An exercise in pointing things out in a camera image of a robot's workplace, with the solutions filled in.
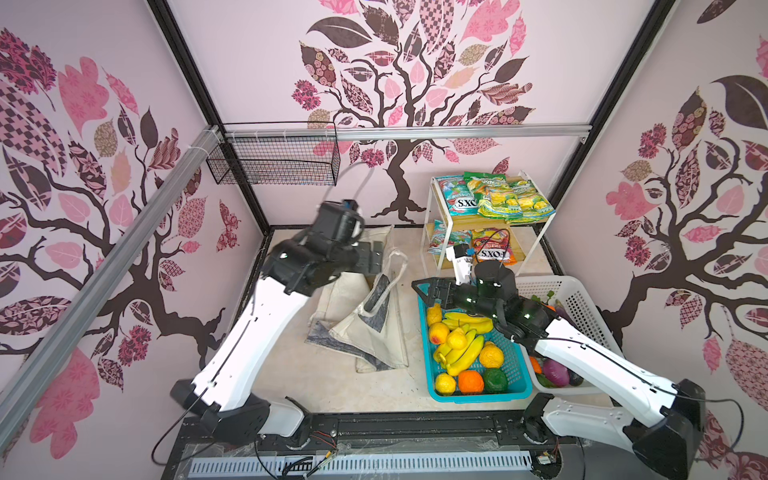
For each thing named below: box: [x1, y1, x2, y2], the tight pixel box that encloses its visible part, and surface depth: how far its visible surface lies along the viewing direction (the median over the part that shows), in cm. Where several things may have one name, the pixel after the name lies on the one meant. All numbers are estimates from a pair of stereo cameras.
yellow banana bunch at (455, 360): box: [433, 329, 484, 376], surface depth 85 cm
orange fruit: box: [457, 370, 484, 395], surface depth 79 cm
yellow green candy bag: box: [464, 172, 556, 224], surface depth 77 cm
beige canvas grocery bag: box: [306, 225, 409, 373], surface depth 85 cm
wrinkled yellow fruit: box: [427, 303, 443, 326], surface depth 91 cm
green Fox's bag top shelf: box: [435, 175, 479, 217], surface depth 79 cm
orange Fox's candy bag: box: [472, 227, 518, 265], surface depth 92 cm
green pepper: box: [484, 368, 508, 394], surface depth 79 cm
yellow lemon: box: [435, 373, 456, 395], surface depth 79 cm
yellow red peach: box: [429, 322, 450, 345], surface depth 87 cm
